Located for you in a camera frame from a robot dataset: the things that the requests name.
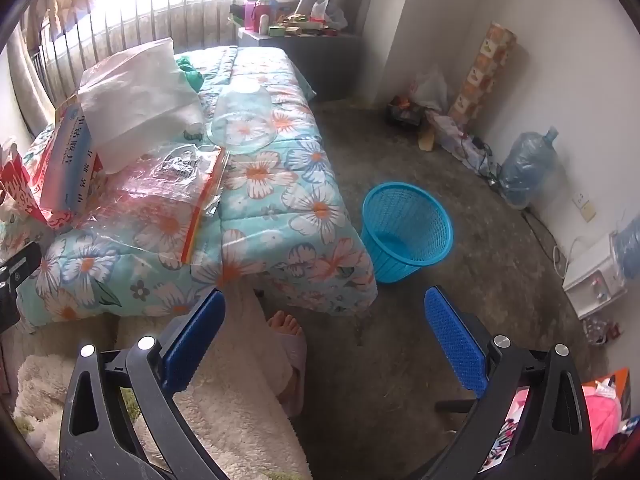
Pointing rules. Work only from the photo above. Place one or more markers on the pink bottle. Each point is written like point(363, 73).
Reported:
point(249, 16)

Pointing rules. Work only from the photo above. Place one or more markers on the blue plastic basket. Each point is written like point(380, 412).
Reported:
point(400, 250)

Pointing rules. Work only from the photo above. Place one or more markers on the white water dispenser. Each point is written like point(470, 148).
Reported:
point(590, 275)

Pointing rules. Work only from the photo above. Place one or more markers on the red white paper packet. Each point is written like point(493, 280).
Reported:
point(17, 185)

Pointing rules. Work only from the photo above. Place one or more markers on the floral turquoise blanket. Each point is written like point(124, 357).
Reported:
point(300, 200)

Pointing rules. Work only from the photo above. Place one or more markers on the white fluffy pants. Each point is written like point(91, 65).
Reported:
point(235, 410)

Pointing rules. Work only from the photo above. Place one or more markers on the metal balcony railing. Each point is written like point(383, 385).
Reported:
point(125, 30)

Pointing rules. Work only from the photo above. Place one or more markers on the clear plastic container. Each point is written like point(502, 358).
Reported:
point(242, 115)

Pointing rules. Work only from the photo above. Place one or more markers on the red bottle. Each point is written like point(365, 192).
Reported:
point(264, 9)

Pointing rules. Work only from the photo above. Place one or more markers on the white plastic bag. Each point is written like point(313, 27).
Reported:
point(327, 12)
point(430, 92)

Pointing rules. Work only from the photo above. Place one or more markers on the black box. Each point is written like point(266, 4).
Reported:
point(405, 112)

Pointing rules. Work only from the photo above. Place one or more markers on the black green object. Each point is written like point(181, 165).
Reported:
point(237, 12)

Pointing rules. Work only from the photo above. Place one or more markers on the beige curtain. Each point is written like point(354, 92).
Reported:
point(30, 90)

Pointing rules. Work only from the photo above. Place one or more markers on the pink cloth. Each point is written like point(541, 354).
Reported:
point(602, 417)

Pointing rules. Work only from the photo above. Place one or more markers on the blue dispenser water jug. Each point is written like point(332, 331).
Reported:
point(630, 245)

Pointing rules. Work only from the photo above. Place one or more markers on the clear plastic zip bag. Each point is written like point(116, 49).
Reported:
point(150, 195)

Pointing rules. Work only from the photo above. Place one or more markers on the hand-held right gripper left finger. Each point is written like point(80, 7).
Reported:
point(200, 330)

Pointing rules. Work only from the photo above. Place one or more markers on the beige cardboard piece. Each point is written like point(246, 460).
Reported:
point(426, 141)

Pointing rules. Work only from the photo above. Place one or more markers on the pile of small packets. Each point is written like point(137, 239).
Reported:
point(305, 25)

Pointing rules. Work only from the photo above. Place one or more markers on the patterned paper roll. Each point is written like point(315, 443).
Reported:
point(482, 70)

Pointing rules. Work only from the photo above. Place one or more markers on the blue white tissue pack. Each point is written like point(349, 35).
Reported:
point(70, 160)

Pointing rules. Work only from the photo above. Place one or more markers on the wall outlet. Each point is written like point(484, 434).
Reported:
point(584, 206)

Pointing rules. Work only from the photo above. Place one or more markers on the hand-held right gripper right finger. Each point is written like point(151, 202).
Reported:
point(455, 340)

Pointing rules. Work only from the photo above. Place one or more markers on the green plastic bag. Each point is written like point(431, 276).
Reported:
point(192, 77)

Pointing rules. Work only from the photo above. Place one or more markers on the orange box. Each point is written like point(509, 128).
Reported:
point(620, 380)

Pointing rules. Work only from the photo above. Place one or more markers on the grey cabinet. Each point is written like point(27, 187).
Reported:
point(325, 65)

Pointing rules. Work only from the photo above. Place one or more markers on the small white bottle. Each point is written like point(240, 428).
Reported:
point(263, 25)

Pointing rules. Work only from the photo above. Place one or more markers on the white power strip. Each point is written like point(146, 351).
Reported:
point(472, 147)

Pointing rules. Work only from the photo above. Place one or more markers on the person's foot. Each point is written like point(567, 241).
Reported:
point(285, 322)

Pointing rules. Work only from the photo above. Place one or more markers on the clear snack bag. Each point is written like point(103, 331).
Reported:
point(602, 330)

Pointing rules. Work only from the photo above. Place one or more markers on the printed white packet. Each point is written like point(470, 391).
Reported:
point(450, 132)

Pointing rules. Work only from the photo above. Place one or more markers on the lilac slipper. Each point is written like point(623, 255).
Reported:
point(299, 360)

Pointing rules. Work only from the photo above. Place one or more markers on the green box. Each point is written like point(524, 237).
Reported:
point(277, 30)

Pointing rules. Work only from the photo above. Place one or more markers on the empty blue water jug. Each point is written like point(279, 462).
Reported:
point(525, 165)

